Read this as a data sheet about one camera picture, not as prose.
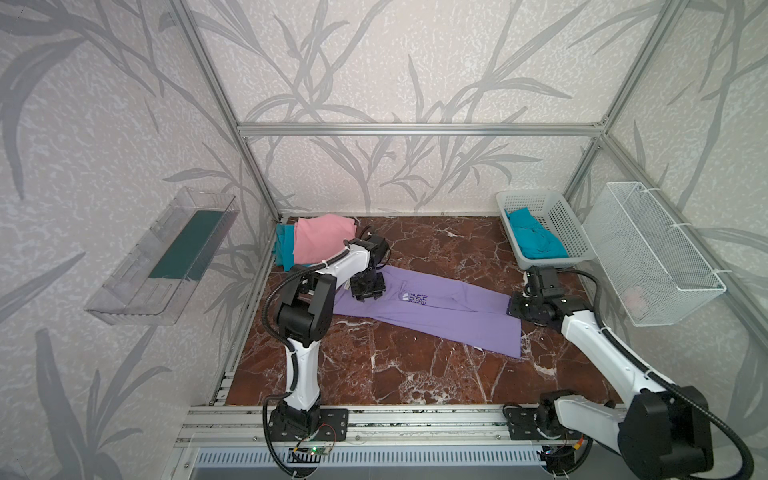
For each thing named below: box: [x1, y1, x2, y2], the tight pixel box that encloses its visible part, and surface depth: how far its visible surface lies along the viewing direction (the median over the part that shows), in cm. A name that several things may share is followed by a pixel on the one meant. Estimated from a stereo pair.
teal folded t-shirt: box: [272, 224, 295, 272], surface depth 107 cm
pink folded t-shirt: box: [294, 213, 357, 264], surface depth 111 cm
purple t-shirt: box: [333, 265, 522, 359], surface depth 95 cm
